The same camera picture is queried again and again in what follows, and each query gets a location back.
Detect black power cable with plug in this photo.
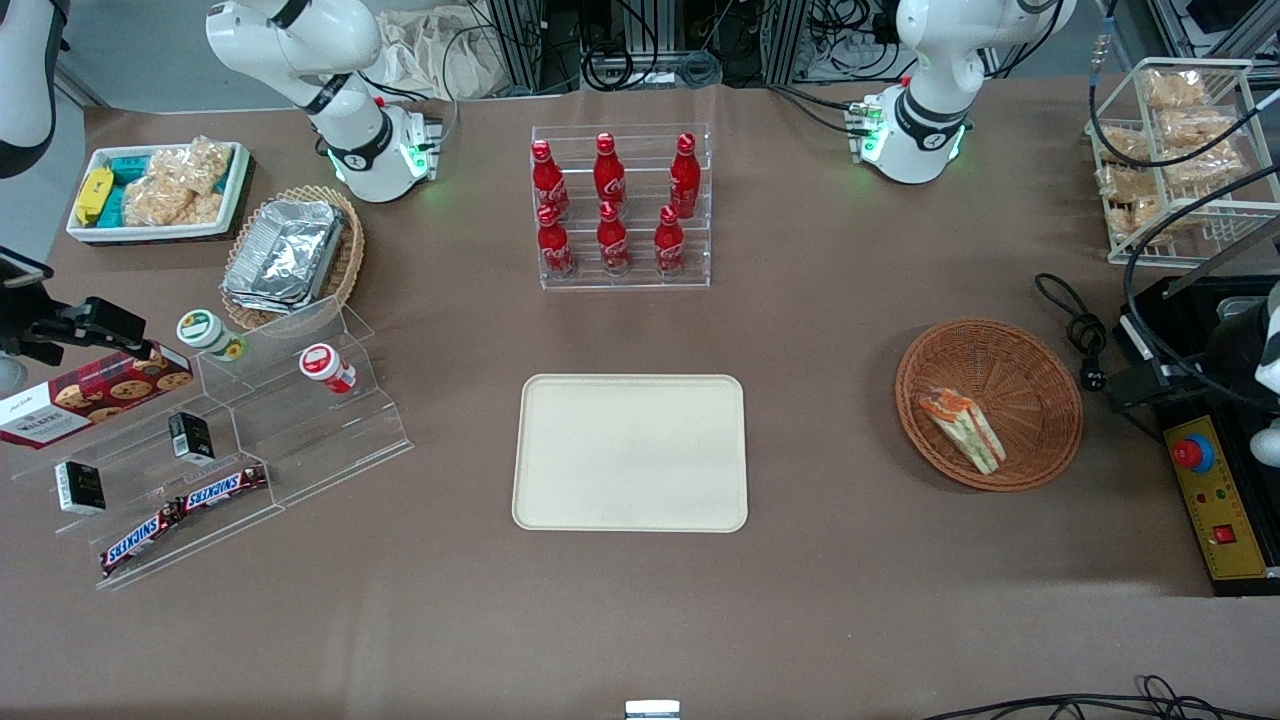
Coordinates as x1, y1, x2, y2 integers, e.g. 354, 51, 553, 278
1034, 271, 1112, 394

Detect beige rectangular tray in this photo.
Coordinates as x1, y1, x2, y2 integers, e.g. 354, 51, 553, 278
512, 374, 749, 533

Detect red cookie box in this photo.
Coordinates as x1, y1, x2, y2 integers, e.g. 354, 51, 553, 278
0, 342, 195, 451

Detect yellow snack pack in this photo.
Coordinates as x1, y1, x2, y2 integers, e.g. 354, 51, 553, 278
74, 167, 115, 227

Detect clear acrylic bottle rack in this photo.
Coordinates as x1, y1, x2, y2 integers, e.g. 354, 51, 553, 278
531, 123, 713, 292

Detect silver foil container stack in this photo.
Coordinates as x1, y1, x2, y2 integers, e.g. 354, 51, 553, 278
221, 198, 348, 315

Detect red lid cup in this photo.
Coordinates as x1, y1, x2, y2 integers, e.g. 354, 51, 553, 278
298, 343, 358, 395

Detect aluminium frame with cables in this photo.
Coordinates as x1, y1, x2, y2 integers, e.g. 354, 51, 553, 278
485, 0, 906, 93

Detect white wire rack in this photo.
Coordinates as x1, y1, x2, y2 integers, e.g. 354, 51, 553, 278
1085, 57, 1280, 268

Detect clear acrylic tiered stand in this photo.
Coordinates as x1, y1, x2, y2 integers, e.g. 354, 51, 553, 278
10, 295, 415, 592

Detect crumpled white plastic sheet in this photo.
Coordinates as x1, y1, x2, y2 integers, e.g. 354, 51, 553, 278
377, 6, 503, 102

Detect light oval wicker basket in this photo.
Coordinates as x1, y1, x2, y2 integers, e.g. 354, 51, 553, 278
219, 185, 366, 332

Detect yellow panel control box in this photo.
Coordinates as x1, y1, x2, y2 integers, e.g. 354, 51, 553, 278
1162, 414, 1280, 599

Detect white rectangular snack bin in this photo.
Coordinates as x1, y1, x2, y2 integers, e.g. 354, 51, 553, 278
66, 141, 252, 245

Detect green lid cup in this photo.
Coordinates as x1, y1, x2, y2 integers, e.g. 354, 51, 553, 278
176, 309, 248, 363

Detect red cola bottle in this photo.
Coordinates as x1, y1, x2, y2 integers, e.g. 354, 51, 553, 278
536, 203, 577, 280
530, 139, 571, 222
669, 132, 702, 220
597, 200, 633, 277
594, 132, 628, 207
654, 204, 688, 277

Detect black appliance with steel pans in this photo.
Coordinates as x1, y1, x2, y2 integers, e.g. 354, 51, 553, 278
1113, 273, 1280, 421

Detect clear bag of rice crackers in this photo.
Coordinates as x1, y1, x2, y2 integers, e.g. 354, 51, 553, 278
121, 136, 234, 228

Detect snickers chocolate bar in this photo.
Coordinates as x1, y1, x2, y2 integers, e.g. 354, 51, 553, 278
177, 463, 270, 515
99, 502, 184, 579

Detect brown round wicker basket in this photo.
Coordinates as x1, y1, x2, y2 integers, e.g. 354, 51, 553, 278
895, 318, 1085, 492

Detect black floor cables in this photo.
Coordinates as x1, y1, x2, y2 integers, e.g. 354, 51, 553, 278
920, 675, 1280, 720

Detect clear bag of fried snack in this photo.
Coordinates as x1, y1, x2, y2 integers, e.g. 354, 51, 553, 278
1104, 194, 1169, 247
1156, 107, 1242, 152
1142, 67, 1209, 110
1160, 140, 1248, 188
1096, 164, 1162, 203
1097, 124, 1152, 167

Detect small black box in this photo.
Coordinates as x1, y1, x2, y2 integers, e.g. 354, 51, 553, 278
54, 460, 108, 516
167, 410, 216, 466

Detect triangle sandwich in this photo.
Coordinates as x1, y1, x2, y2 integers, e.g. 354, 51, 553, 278
918, 387, 1007, 476

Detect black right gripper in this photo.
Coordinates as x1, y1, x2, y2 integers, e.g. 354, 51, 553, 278
0, 288, 154, 367

